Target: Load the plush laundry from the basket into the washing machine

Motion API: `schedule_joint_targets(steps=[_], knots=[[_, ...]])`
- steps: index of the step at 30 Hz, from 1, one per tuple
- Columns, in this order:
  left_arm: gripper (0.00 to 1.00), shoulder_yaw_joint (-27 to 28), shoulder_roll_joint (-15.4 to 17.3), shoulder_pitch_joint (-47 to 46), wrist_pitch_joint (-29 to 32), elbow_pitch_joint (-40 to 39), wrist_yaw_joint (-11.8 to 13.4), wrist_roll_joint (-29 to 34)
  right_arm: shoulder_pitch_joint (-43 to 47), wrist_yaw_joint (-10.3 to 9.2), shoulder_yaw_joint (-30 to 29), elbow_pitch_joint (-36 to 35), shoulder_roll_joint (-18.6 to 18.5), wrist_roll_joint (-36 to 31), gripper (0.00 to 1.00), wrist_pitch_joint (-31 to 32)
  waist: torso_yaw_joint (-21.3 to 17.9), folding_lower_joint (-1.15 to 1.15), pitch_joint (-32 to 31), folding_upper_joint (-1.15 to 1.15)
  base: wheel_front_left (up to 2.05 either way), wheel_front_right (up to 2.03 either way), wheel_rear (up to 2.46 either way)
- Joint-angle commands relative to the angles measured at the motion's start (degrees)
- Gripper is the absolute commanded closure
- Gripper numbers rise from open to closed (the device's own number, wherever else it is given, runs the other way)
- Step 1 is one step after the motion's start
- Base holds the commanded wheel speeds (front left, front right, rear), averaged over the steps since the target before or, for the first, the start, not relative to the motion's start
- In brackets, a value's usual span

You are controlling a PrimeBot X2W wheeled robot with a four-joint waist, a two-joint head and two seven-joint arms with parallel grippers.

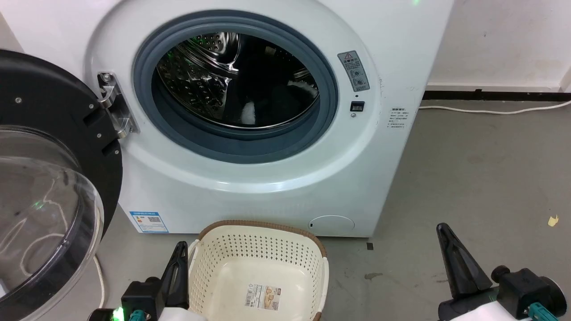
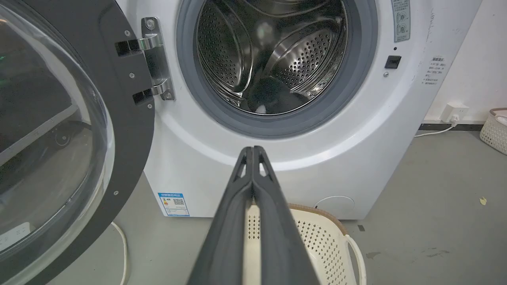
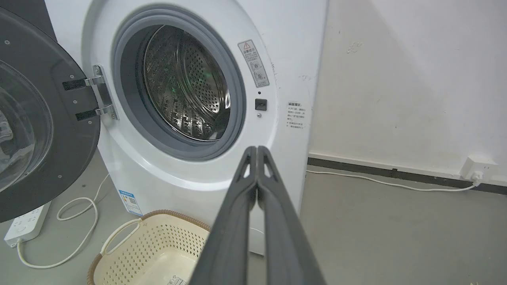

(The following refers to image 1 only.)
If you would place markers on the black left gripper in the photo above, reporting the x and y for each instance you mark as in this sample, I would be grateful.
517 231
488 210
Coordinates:
142 298

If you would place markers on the dark plush laundry piece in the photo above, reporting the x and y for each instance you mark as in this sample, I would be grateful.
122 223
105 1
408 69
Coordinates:
281 104

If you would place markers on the grey warning sticker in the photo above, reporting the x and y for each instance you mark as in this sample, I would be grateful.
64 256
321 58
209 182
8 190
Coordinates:
353 70

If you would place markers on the cream perforated laundry basket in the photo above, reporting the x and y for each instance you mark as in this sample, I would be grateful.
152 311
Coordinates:
258 272

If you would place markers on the perforated steel drum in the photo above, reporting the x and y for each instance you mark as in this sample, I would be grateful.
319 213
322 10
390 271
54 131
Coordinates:
196 84

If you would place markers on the blue white energy label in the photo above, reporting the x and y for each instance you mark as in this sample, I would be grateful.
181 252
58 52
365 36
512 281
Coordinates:
149 221

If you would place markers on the black washer door clear glass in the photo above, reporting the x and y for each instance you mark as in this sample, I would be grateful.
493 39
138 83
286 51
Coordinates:
49 187

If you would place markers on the small text sticker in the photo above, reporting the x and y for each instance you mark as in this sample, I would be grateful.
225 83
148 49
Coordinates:
398 118

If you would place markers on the chrome door hinge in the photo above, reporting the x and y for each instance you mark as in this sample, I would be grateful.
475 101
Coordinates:
115 107

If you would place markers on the yellow paper scrap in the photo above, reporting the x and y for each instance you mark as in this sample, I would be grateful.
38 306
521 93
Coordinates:
553 220

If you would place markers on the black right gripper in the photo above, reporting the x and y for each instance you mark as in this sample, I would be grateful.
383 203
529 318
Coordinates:
526 290

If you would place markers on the black door latch slot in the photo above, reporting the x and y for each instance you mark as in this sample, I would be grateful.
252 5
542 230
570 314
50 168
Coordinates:
357 106

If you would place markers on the grey rubber door gasket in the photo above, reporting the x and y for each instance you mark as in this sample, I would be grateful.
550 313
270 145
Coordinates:
178 133

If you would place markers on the black baseboard strip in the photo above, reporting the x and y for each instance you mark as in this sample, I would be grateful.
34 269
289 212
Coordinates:
495 95

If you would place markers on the white front-load washing machine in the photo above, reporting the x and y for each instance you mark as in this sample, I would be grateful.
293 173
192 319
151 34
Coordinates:
250 187

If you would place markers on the round filter cover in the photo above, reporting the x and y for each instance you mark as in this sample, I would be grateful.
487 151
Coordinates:
331 225

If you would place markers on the dark clothes inside drum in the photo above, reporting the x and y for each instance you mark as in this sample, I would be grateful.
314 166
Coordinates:
249 113

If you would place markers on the basket product label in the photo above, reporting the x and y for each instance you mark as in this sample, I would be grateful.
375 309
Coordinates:
262 298

